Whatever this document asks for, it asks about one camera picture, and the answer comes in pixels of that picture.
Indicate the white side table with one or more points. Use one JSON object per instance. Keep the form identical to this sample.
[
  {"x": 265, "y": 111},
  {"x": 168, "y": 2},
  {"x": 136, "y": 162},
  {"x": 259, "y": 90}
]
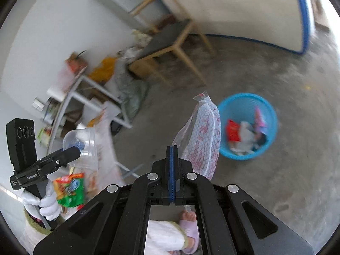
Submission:
[{"x": 77, "y": 87}]

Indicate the clear plastic bag red print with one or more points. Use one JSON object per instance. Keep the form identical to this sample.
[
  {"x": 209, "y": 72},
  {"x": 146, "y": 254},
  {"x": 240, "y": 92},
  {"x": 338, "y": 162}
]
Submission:
[{"x": 202, "y": 138}]

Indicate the white paper towel roll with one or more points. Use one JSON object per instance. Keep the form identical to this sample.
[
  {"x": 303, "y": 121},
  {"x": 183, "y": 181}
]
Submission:
[{"x": 56, "y": 93}]

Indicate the person's right leg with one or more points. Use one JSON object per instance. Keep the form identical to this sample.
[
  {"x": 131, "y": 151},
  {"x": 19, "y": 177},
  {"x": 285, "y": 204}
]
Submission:
[{"x": 164, "y": 237}]

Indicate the white plastic bag green print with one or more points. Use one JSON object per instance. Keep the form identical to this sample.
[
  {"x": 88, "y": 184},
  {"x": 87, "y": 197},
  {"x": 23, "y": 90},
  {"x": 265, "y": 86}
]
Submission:
[{"x": 139, "y": 37}]

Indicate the green foil snack bag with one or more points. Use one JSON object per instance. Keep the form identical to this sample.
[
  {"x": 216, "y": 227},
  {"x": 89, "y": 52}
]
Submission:
[{"x": 70, "y": 190}]

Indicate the open cardboard box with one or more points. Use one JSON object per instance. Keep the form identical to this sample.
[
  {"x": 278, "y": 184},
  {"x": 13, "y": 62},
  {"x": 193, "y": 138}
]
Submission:
[{"x": 77, "y": 63}]

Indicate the red wrapper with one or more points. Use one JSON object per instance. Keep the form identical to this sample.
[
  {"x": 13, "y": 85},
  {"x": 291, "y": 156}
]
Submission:
[{"x": 233, "y": 131}]

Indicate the clear plastic cup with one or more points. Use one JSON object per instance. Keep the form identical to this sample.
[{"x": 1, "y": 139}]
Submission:
[{"x": 85, "y": 143}]

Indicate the yellow plastic bag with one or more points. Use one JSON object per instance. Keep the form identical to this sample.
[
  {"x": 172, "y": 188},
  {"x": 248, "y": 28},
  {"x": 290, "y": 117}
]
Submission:
[{"x": 102, "y": 70}]

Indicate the pink wrapper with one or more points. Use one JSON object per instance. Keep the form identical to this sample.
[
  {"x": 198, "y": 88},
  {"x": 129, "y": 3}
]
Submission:
[{"x": 260, "y": 118}]

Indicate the wooden chair dark seat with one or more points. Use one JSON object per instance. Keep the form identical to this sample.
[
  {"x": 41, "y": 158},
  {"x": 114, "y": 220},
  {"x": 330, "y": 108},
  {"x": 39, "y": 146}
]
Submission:
[{"x": 164, "y": 39}]

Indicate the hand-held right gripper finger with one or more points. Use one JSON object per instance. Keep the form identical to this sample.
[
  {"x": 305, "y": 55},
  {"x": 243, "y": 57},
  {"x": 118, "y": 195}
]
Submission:
[
  {"x": 174, "y": 180},
  {"x": 169, "y": 175}
]

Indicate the person's left hand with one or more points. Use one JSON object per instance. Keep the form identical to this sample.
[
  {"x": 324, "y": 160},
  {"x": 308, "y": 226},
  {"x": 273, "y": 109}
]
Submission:
[{"x": 50, "y": 204}]

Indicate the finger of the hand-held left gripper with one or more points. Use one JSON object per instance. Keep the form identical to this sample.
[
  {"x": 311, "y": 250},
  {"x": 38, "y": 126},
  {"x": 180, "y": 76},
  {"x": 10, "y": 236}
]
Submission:
[
  {"x": 77, "y": 145},
  {"x": 66, "y": 155}
]

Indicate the grey-green plastic bag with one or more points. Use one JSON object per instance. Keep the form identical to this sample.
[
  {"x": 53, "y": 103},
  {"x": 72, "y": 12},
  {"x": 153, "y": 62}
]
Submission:
[{"x": 132, "y": 98}]

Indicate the blue plastic waste basket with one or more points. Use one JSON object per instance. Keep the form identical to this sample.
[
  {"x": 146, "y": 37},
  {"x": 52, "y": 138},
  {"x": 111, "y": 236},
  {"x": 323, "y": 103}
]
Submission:
[{"x": 268, "y": 117}]

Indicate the purple slipper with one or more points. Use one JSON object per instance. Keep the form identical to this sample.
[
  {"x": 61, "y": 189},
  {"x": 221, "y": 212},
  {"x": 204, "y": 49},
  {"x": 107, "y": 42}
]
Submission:
[{"x": 191, "y": 233}]

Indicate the white mattress blue edge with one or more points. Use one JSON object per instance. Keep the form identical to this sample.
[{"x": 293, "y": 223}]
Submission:
[{"x": 239, "y": 10}]

